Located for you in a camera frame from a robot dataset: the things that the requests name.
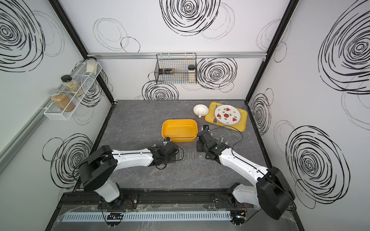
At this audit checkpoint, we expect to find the yellow storage box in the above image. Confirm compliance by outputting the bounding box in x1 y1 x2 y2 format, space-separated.
161 119 198 142

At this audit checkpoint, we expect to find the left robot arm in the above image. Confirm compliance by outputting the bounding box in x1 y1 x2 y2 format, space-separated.
77 140 180 208

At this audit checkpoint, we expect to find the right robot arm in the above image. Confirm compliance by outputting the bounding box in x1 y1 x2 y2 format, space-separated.
197 125 295 220

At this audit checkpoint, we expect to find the orange white bowl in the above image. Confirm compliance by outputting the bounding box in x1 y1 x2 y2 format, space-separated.
193 104 209 118

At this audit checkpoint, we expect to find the watermelon pattern plate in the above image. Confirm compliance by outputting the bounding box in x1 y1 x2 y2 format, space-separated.
214 105 241 126

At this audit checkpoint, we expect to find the yellow serving tray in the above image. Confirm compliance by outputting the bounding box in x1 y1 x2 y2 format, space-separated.
205 102 248 132

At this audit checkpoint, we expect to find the dark item in basket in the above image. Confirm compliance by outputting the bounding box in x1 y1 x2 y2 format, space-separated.
158 68 175 75

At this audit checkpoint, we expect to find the white jar on shelf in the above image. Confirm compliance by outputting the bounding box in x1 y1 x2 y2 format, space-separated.
86 56 98 75

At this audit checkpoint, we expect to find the brown spice jar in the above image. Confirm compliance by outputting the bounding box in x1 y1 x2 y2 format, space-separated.
49 89 75 112

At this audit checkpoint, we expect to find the green herb jar black lid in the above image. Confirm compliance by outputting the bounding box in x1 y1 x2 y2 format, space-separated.
61 75 84 98

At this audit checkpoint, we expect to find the jar in wire basket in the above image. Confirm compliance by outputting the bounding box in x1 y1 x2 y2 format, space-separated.
188 64 196 84

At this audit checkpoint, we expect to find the black wire basket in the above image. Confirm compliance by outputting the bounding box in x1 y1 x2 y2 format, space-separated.
154 58 198 84

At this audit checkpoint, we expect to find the aluminium wall rail back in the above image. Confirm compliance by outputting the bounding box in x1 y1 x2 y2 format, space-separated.
87 52 267 59

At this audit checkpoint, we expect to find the aluminium wall rail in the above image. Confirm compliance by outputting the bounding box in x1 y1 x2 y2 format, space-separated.
1 99 52 174
87 52 267 59

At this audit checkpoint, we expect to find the white wire wall shelf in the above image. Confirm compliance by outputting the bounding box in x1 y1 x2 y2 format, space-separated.
43 60 104 121

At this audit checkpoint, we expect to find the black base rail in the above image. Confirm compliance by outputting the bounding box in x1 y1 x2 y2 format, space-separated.
56 188 256 210

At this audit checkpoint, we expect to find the white slotted cable duct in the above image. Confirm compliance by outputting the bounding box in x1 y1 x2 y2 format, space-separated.
61 211 231 222

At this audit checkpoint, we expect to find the aluminium wall rail left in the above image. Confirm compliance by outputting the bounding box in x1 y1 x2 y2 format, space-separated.
1 99 52 174

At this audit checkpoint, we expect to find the black corner frame post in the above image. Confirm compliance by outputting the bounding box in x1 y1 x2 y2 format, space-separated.
245 0 299 104

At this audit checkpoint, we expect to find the left corner frame post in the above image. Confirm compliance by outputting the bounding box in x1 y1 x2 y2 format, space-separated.
48 0 116 105

